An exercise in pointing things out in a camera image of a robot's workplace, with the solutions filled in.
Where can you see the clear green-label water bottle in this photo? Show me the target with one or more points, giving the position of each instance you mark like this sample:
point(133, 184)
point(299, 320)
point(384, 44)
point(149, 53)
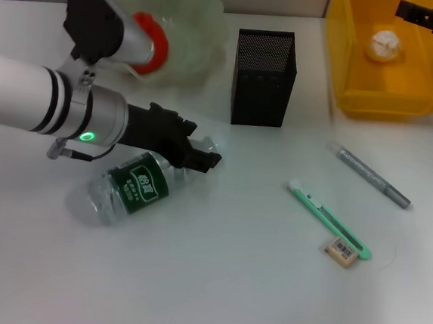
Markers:
point(138, 189)

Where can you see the beige eraser with barcode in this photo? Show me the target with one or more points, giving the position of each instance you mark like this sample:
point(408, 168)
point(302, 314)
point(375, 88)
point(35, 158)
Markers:
point(340, 252)

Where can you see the red fuzzy ball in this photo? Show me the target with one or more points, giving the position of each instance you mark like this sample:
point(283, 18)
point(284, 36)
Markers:
point(158, 45)

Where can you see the yellow plastic bin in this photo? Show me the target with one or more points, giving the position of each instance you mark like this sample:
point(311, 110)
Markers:
point(393, 86)

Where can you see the green utility knife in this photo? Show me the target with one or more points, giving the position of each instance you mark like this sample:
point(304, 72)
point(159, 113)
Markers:
point(329, 217)

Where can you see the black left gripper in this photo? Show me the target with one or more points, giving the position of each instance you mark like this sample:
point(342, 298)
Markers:
point(155, 130)

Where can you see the white paper ball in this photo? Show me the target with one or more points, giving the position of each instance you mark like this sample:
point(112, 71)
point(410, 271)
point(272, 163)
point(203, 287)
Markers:
point(384, 46)

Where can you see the black mesh pen holder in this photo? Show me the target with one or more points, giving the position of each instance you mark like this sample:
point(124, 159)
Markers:
point(263, 82)

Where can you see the grey marker pen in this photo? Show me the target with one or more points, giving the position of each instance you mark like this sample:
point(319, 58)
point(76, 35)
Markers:
point(367, 173)

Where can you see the pale green glass fruit plate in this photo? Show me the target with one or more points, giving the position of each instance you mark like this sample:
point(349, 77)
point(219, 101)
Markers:
point(197, 35)

